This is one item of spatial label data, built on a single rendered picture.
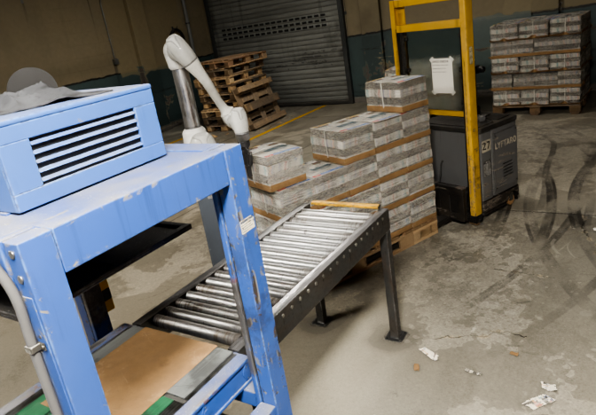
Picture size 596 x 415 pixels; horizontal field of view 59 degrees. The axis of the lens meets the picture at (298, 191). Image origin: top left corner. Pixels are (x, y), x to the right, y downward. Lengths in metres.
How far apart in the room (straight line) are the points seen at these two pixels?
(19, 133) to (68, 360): 0.49
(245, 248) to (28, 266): 0.64
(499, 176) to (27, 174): 4.05
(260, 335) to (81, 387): 0.62
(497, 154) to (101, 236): 3.91
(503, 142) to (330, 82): 6.79
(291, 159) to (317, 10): 7.84
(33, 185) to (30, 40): 8.79
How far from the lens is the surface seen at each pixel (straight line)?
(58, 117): 1.34
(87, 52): 10.62
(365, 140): 3.79
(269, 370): 1.75
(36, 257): 1.12
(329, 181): 3.62
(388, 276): 3.06
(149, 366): 2.00
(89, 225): 1.18
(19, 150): 1.29
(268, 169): 3.32
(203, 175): 1.39
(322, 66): 11.16
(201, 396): 1.80
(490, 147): 4.63
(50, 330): 1.16
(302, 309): 2.24
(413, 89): 4.10
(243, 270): 1.58
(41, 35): 10.17
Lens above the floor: 1.86
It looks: 18 degrees down
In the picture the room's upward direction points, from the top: 9 degrees counter-clockwise
